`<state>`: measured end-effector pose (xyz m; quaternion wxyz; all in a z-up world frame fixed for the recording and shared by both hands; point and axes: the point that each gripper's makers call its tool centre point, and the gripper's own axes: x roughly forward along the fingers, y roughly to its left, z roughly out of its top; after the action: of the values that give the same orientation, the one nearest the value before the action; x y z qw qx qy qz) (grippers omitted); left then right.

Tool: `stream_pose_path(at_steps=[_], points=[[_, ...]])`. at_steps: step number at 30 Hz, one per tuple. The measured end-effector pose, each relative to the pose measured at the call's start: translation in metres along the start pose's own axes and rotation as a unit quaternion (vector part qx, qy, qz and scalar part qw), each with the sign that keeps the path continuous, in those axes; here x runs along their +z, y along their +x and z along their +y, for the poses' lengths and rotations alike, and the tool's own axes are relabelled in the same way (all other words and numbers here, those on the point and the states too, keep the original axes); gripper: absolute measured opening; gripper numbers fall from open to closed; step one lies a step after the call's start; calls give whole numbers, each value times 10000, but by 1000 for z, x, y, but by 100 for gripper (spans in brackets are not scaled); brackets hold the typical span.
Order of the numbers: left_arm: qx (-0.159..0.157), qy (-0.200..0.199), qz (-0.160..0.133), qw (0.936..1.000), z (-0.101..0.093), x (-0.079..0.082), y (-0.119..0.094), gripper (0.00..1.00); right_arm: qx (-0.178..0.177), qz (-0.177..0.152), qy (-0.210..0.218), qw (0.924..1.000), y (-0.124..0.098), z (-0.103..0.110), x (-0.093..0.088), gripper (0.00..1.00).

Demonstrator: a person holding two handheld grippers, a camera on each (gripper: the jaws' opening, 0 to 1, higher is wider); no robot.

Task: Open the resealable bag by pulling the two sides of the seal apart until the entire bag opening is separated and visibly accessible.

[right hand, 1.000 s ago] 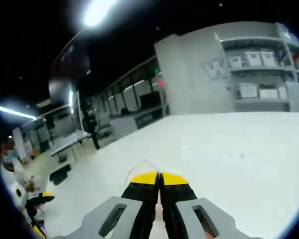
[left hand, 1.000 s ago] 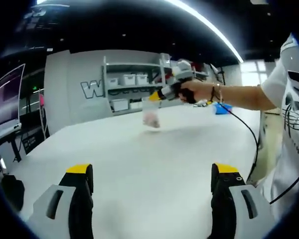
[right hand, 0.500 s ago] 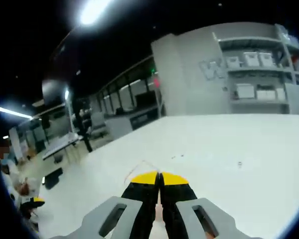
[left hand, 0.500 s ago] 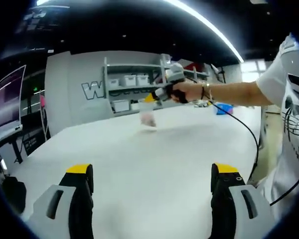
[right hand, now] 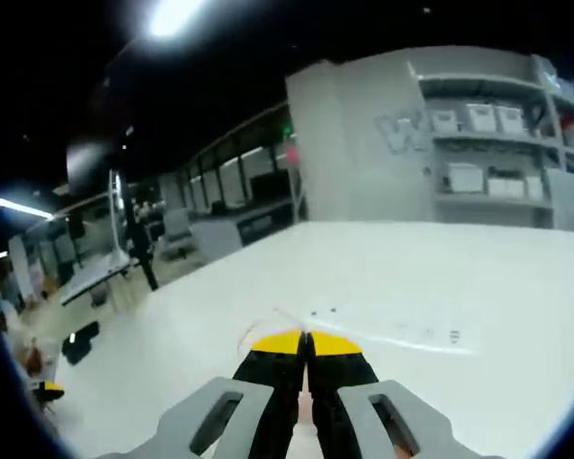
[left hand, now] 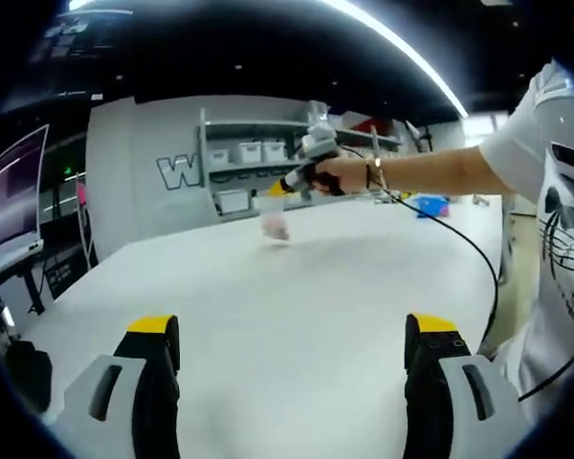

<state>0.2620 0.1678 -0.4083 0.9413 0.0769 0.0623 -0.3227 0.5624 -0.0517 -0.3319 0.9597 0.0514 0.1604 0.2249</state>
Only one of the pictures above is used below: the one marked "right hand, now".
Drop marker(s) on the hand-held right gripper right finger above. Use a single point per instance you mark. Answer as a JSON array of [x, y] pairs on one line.
[[344, 382]]

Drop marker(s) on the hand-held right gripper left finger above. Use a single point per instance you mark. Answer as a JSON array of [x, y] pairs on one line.
[[268, 382]]

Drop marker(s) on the reddish brown object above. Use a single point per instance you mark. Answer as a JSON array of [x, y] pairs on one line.
[[34, 358]]

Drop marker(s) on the black case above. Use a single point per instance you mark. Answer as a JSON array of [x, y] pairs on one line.
[[80, 342]]

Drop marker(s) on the white standing desk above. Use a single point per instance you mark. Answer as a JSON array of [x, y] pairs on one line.
[[95, 275]]

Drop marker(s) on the black floor stand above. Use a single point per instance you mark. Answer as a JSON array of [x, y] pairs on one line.
[[146, 258]]

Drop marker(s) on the grey office chair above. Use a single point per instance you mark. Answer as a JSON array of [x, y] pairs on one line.
[[177, 234]]

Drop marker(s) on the short ceiling light strip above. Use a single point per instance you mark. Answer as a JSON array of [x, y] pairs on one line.
[[19, 206]]

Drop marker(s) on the white clothes rack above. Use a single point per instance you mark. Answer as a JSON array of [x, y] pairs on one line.
[[299, 191]]

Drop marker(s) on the green exit sign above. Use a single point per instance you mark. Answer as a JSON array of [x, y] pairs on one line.
[[287, 129]]

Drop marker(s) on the row of white storage boxes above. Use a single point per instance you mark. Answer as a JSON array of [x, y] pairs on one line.
[[480, 117]]

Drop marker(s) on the grey metal shelving unit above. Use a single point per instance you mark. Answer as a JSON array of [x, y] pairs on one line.
[[483, 86]]

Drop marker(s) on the bright ceiling lamp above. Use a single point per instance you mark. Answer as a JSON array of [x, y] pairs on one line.
[[172, 19]]

